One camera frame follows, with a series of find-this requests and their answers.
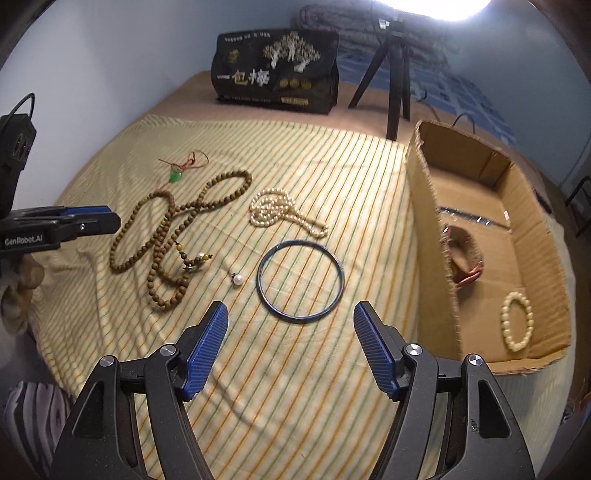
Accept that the yellow striped cloth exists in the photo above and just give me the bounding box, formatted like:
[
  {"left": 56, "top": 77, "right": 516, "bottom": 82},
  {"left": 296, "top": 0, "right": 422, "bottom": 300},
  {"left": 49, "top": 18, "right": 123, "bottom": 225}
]
[{"left": 28, "top": 113, "right": 578, "bottom": 480}]

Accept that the person's left hand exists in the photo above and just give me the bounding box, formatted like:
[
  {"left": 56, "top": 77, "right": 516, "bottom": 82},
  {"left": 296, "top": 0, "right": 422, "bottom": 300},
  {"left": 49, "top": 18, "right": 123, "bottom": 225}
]
[{"left": 0, "top": 255, "right": 45, "bottom": 334}]

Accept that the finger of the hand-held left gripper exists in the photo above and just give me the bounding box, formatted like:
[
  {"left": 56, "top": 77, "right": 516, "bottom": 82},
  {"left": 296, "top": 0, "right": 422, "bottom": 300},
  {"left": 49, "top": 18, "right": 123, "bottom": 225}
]
[
  {"left": 57, "top": 213, "right": 122, "bottom": 241},
  {"left": 11, "top": 205, "right": 116, "bottom": 220}
]

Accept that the white pearl necklace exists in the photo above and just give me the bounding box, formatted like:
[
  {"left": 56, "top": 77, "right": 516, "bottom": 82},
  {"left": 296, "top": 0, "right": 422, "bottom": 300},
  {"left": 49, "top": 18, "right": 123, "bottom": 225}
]
[{"left": 249, "top": 188, "right": 329, "bottom": 239}]

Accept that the black printed snack bag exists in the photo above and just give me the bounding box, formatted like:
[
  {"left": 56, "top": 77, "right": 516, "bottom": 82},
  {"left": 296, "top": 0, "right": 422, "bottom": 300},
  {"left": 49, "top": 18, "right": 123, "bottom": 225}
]
[{"left": 211, "top": 28, "right": 341, "bottom": 116}]

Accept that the tan bed sheet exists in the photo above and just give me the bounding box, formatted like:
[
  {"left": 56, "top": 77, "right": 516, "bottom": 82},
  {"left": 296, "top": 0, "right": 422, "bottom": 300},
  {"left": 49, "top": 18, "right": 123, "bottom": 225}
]
[{"left": 143, "top": 69, "right": 416, "bottom": 145}]

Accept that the cardboard box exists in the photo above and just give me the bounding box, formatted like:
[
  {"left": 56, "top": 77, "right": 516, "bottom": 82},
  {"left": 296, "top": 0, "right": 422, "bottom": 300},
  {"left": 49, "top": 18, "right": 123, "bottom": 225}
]
[{"left": 405, "top": 119, "right": 572, "bottom": 376}]

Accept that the red brown bracelet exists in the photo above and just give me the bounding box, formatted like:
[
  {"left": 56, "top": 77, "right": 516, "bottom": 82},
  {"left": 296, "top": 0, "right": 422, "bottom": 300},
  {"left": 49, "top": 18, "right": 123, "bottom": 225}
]
[{"left": 441, "top": 223, "right": 485, "bottom": 288}]

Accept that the cream bead bracelet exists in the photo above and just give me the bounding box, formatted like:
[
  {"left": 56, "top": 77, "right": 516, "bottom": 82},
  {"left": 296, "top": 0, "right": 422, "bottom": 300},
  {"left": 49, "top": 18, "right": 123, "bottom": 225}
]
[{"left": 501, "top": 291, "right": 535, "bottom": 353}]

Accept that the wooden bead necklace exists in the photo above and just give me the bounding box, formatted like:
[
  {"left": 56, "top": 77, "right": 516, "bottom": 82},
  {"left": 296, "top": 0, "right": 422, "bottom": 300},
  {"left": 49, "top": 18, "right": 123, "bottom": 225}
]
[{"left": 109, "top": 169, "right": 254, "bottom": 313}]

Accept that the blue patterned bed sheet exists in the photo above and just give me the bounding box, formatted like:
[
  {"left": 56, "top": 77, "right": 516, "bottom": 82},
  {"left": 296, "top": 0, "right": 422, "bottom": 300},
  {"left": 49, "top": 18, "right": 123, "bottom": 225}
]
[{"left": 337, "top": 46, "right": 519, "bottom": 145}]

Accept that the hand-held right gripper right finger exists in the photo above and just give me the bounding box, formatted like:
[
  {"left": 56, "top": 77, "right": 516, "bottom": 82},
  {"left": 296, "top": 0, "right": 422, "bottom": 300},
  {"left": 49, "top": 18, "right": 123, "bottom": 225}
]
[{"left": 353, "top": 301, "right": 536, "bottom": 480}]

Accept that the green pendant with red cord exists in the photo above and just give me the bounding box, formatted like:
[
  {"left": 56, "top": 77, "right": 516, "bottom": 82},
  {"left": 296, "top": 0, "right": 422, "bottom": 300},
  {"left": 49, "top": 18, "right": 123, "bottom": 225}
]
[{"left": 158, "top": 150, "right": 209, "bottom": 184}]

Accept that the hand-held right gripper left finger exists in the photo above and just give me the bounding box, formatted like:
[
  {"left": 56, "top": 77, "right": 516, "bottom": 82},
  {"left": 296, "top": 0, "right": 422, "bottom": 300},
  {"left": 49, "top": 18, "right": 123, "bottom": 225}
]
[{"left": 48, "top": 301, "right": 229, "bottom": 480}]

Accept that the grey folded blanket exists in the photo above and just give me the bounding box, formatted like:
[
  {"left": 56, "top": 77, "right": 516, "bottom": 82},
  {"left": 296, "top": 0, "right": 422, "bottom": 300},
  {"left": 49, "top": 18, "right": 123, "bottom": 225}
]
[{"left": 291, "top": 4, "right": 450, "bottom": 71}]

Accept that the black power cable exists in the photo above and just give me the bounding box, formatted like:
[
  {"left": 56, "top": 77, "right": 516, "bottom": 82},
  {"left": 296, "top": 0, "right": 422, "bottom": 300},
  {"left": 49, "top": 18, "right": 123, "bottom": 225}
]
[{"left": 413, "top": 88, "right": 477, "bottom": 136}]

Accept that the grey striped garment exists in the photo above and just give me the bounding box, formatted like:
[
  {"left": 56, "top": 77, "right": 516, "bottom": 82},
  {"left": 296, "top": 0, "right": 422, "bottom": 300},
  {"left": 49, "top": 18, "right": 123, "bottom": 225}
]
[{"left": 2, "top": 381, "right": 73, "bottom": 480}]

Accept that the black tripod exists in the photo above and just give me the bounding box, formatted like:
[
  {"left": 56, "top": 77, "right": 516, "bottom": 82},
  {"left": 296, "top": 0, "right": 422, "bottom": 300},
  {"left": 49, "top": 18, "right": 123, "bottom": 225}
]
[{"left": 347, "top": 18, "right": 423, "bottom": 141}]

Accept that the blue bangle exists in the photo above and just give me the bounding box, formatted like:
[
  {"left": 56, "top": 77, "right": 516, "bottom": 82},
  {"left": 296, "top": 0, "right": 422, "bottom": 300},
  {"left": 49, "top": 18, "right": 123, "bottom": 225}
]
[{"left": 256, "top": 240, "right": 345, "bottom": 324}]

